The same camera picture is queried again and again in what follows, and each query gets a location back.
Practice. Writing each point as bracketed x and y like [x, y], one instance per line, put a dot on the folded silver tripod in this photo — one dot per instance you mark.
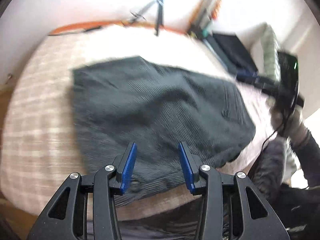
[203, 14]

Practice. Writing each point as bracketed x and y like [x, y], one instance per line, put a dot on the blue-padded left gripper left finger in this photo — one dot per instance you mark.
[124, 165]

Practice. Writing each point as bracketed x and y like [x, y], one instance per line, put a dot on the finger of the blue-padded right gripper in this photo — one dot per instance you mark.
[246, 77]

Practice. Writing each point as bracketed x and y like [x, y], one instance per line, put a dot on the right hand white glove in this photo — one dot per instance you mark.
[292, 127]

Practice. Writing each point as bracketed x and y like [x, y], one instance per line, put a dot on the green striped pillow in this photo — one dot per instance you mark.
[264, 52]

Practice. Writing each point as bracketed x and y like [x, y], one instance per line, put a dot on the grey houndstooth pants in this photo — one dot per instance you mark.
[157, 107]

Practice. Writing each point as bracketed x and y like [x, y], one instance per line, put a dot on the black folded garment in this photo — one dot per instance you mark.
[233, 54]

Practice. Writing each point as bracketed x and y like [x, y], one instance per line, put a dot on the beige plaid blanket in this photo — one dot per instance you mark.
[38, 140]

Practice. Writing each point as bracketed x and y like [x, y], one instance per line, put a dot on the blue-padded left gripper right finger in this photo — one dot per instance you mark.
[190, 165]

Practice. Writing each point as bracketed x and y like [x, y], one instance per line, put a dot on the right forearm dark sleeve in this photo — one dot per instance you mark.
[307, 152]

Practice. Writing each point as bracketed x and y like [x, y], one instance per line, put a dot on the orange floral bed sheet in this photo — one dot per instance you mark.
[99, 24]

